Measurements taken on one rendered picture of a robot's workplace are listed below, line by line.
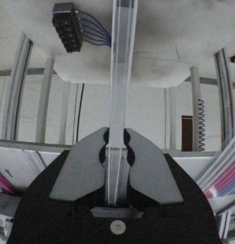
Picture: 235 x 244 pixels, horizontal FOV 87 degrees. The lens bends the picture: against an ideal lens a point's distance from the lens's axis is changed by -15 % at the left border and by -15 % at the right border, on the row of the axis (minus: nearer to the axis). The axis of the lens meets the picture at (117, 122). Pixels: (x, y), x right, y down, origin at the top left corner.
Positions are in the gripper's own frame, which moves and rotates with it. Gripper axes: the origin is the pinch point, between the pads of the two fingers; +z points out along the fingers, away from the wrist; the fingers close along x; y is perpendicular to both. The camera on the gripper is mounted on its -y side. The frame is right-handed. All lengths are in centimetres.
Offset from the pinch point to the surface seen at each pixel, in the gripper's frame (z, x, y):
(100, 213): 3.1, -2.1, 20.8
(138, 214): -0.4, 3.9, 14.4
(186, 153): 2.7, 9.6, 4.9
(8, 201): 2.9, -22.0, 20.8
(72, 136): 143, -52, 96
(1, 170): 3.7, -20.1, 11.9
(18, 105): 29.5, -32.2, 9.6
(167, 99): 174, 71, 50
